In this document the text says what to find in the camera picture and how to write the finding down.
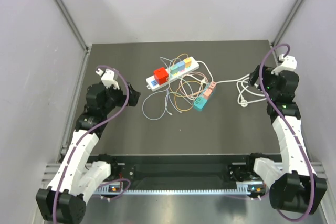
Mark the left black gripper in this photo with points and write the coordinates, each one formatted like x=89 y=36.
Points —
x=123 y=97

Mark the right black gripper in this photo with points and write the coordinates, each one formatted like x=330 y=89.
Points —
x=267 y=74

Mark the white power strip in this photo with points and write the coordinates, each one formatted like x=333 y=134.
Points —
x=152 y=85

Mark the red cube adapter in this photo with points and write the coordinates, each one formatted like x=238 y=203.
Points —
x=161 y=75

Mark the beige brown charger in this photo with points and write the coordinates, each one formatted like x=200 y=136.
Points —
x=212 y=86

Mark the salmon pink charger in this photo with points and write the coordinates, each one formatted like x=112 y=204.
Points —
x=207 y=94

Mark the mint green charger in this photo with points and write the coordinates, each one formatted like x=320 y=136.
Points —
x=174 y=69

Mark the teal power strip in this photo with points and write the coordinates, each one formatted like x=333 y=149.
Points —
x=202 y=100

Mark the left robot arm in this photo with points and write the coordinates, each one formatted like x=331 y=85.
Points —
x=65 y=198

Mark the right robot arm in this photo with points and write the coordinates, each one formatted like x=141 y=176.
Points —
x=295 y=187

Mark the blue charger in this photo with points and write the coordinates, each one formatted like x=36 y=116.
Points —
x=180 y=66

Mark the yellow charger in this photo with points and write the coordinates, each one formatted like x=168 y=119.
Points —
x=187 y=62

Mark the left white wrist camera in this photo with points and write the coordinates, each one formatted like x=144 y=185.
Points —
x=109 y=78

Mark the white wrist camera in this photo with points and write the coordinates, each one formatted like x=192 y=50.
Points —
x=109 y=78
x=287 y=63

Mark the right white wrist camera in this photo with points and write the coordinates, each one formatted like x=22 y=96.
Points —
x=287 y=63

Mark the slotted cable duct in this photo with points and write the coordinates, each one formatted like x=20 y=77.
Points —
x=240 y=188

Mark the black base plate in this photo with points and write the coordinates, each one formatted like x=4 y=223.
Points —
x=226 y=167

